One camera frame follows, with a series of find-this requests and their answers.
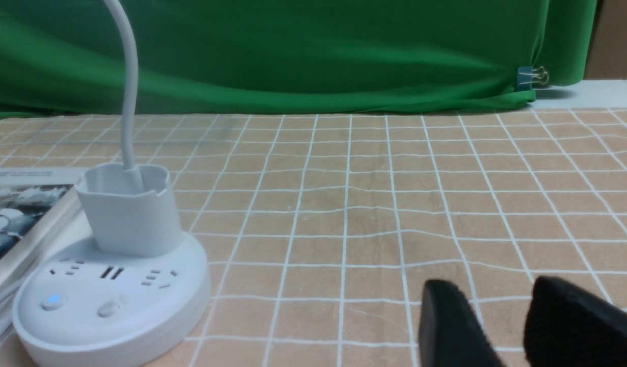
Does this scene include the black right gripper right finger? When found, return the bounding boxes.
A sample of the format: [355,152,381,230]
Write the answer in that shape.
[523,276,627,366]

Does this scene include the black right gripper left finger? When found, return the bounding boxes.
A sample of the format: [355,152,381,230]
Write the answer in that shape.
[418,279,504,366]

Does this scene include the white desk lamp with sockets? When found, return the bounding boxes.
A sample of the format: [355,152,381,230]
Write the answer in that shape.
[12,1,212,366]

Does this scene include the checkered orange tablecloth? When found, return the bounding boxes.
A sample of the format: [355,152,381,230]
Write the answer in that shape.
[0,107,627,367]

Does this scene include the blue binder clip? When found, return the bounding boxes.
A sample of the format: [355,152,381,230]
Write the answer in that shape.
[515,66,550,91]

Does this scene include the cardboard box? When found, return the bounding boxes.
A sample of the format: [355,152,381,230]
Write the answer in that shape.
[584,1,627,81]

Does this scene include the self-driving textbook top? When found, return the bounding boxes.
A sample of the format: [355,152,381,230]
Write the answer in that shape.
[0,167,84,292]

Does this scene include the green backdrop cloth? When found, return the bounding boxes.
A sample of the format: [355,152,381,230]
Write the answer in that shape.
[0,1,597,119]

